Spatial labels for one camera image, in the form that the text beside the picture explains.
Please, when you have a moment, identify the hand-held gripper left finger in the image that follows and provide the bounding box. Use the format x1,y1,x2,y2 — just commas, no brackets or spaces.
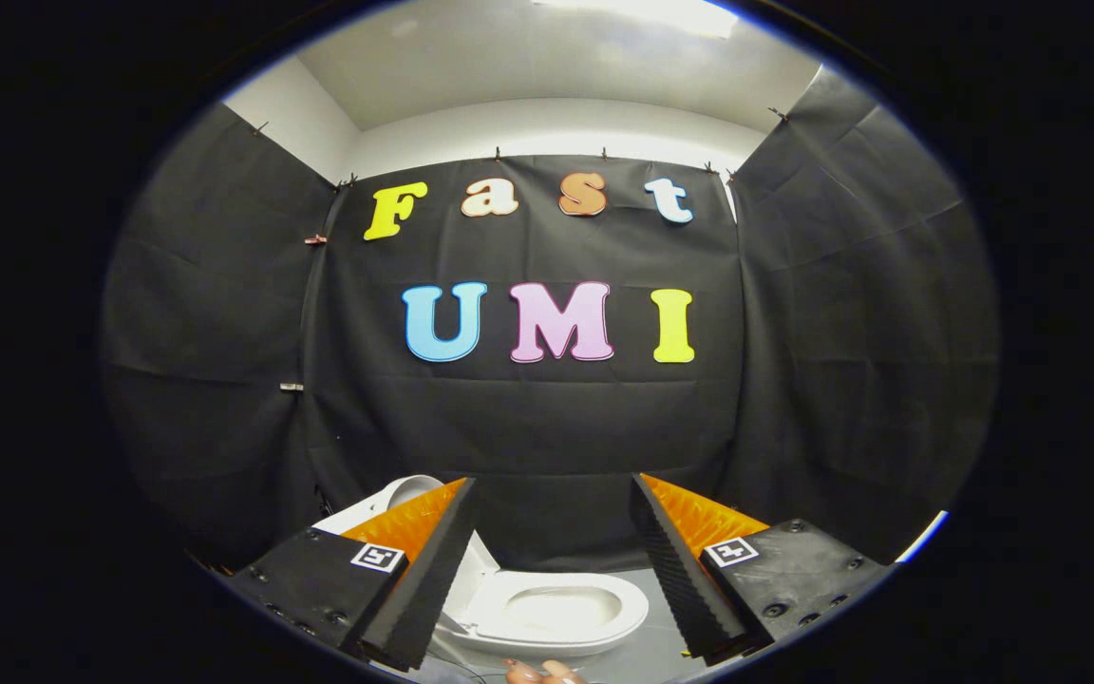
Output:
224,477,480,673

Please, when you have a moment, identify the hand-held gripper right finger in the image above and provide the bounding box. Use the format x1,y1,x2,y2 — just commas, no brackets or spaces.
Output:
630,473,893,667

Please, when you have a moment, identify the white toilet seat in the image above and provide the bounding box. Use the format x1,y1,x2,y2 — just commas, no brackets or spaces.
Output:
464,569,651,649

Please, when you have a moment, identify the white ceramic toilet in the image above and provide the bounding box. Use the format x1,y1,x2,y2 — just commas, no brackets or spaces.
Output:
312,489,648,659

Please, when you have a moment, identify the black backdrop cloth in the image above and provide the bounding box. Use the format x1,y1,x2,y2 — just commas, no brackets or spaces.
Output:
101,66,999,573

